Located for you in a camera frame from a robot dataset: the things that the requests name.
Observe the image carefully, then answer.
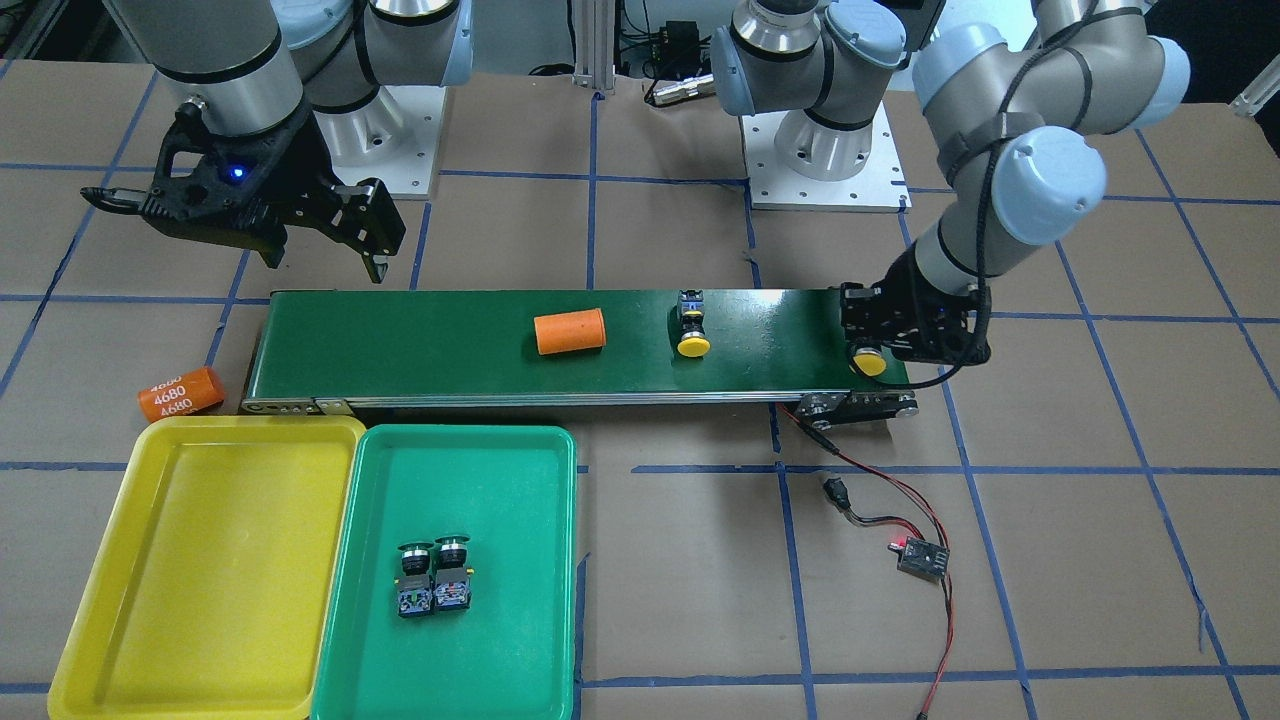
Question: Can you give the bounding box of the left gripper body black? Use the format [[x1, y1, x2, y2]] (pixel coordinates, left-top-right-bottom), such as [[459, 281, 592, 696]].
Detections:
[[838, 250, 991, 366]]

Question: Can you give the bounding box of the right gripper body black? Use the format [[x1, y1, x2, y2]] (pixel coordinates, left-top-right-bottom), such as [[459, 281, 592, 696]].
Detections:
[[79, 97, 346, 268]]

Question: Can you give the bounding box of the yellow push button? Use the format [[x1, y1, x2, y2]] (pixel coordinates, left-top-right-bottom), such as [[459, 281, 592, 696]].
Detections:
[[676, 290, 710, 357], [847, 343, 888, 378]]

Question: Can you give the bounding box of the plain orange cylinder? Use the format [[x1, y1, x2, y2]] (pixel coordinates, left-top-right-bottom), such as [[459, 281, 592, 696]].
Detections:
[[532, 307, 607, 356]]

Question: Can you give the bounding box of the green push button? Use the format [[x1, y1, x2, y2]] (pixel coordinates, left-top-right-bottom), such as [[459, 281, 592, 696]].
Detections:
[[433, 534, 474, 612], [396, 541, 434, 619]]

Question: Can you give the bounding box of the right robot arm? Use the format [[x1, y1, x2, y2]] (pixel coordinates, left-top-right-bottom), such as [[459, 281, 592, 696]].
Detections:
[[81, 1, 474, 283]]

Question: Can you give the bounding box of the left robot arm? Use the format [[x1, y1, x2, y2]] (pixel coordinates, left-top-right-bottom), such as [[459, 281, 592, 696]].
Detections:
[[710, 1, 1190, 377]]

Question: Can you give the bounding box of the green conveyor belt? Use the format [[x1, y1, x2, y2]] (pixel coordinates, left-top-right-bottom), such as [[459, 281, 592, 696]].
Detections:
[[241, 290, 918, 428]]

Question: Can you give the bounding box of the orange cylinder with numbers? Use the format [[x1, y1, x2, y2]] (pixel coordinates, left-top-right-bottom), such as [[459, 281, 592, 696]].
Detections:
[[137, 366, 227, 421]]

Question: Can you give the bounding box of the small motor controller board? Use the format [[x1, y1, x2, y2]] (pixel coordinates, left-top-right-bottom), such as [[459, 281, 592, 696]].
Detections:
[[895, 537, 950, 582]]

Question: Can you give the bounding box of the green plastic tray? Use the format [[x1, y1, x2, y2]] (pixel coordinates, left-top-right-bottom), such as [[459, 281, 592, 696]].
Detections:
[[311, 425, 576, 719]]

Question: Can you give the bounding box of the yellow plastic tray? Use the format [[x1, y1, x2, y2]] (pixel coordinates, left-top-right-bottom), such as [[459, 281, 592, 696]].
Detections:
[[47, 416, 365, 719]]

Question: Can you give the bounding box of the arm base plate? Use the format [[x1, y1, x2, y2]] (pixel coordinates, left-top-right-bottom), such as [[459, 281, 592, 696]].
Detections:
[[740, 106, 911, 213], [315, 85, 448, 200]]

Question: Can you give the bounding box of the red black power cable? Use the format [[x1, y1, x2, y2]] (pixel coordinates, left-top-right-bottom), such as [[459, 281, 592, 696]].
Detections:
[[778, 400, 956, 720]]

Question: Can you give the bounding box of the aluminium frame post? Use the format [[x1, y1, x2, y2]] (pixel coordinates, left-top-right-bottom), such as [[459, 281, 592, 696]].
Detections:
[[570, 0, 618, 96]]

